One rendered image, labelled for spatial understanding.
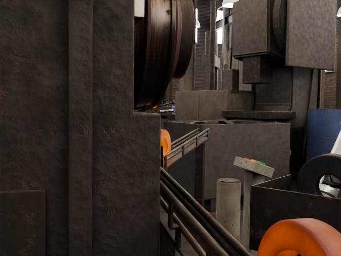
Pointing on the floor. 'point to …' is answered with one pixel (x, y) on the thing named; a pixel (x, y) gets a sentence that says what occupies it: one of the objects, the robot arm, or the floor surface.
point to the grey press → (282, 62)
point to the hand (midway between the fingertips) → (331, 179)
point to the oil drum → (322, 131)
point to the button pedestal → (251, 178)
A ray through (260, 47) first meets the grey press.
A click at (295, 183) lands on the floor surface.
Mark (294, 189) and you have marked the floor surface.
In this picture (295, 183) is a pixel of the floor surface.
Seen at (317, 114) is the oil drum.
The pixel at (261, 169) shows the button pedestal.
